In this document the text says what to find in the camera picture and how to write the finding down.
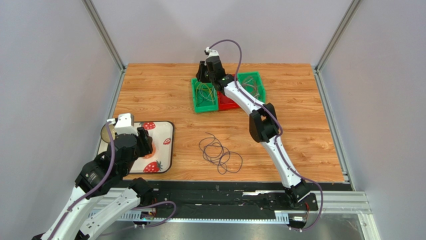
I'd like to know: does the yellow cable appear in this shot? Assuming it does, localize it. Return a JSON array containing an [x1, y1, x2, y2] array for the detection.
[[195, 83, 216, 106]]

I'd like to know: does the green plastic bin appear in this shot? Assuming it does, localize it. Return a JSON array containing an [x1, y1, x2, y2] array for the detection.
[[237, 71, 266, 103], [191, 78, 219, 114]]

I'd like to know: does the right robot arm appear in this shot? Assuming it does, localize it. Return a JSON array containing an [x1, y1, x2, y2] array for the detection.
[[196, 56, 311, 208]]

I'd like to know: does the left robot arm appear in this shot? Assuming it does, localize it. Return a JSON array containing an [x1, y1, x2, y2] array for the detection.
[[33, 127, 154, 240]]

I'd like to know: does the strawberry print white tray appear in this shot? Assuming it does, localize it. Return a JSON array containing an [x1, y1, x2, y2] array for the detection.
[[97, 120, 176, 175]]

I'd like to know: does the red plastic bin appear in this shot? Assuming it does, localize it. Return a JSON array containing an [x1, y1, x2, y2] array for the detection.
[[217, 92, 240, 111]]

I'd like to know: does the beige ceramic bowl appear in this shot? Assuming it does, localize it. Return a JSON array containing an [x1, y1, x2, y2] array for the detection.
[[100, 124, 117, 144]]

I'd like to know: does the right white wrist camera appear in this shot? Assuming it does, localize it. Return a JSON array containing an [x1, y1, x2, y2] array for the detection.
[[204, 47, 221, 66]]

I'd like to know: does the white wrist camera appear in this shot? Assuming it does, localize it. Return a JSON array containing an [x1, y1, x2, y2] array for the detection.
[[204, 47, 221, 66], [107, 113, 138, 135]]

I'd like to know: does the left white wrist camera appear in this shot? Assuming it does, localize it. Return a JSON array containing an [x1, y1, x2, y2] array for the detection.
[[107, 113, 138, 135]]

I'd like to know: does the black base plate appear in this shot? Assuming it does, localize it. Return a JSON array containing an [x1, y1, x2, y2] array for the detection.
[[140, 180, 319, 220]]

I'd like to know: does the aluminium frame rail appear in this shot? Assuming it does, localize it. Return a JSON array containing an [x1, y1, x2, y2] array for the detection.
[[83, 188, 381, 240]]

